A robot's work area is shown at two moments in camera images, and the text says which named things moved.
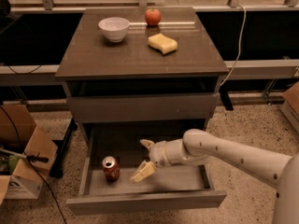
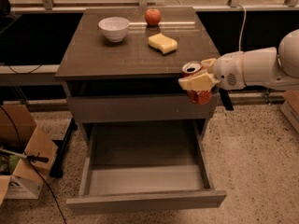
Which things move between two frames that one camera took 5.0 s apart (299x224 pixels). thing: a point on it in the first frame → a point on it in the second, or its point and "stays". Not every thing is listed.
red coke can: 111,168 → 199,97
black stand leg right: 222,90 stays
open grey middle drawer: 112,156 stays
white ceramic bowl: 114,28 stays
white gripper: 158,153 → 228,69
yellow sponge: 162,43 stays
